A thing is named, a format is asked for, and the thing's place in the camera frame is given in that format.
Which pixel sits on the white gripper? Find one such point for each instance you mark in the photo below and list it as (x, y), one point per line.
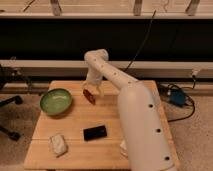
(95, 80)

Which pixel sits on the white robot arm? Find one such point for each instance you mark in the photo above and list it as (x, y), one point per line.
(147, 146)

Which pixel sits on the green ceramic bowl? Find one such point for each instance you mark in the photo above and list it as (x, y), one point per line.
(56, 101)

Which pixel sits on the wooden table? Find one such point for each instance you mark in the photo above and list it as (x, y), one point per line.
(98, 155)

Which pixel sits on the black rectangular phone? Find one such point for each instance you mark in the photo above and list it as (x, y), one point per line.
(94, 133)

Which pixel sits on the crumpled white cloth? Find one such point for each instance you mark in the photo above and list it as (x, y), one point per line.
(58, 144)

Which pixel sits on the white plastic bottle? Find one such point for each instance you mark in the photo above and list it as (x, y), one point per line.
(123, 149)

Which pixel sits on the blue power box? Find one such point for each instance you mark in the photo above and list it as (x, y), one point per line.
(177, 97)

